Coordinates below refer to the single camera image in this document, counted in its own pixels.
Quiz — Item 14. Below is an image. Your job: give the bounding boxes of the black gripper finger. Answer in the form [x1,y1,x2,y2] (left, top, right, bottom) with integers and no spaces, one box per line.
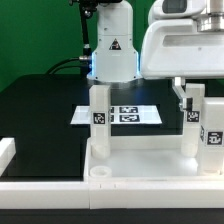
[172,77,194,113]

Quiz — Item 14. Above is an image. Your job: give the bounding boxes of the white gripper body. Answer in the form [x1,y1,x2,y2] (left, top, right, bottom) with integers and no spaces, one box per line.
[140,19,224,79]

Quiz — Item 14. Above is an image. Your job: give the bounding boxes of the white desk tabletop tray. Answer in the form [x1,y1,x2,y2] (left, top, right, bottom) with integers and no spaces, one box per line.
[84,135,224,181]

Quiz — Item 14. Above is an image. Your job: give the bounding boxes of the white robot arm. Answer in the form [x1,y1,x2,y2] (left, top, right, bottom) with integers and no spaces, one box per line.
[70,0,224,111]

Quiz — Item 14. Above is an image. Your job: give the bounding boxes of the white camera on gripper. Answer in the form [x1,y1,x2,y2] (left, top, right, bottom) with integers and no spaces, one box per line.
[148,0,207,24]

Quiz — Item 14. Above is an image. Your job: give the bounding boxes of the white marker base plate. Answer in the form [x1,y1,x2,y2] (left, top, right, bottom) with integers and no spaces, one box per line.
[71,105,162,125]

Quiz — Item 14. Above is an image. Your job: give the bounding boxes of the black cables at base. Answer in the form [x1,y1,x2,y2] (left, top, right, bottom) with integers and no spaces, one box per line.
[45,0,101,76]

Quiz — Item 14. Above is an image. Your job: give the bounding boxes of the white L-shaped fence wall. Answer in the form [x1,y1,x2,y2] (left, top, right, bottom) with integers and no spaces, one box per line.
[0,137,224,211]

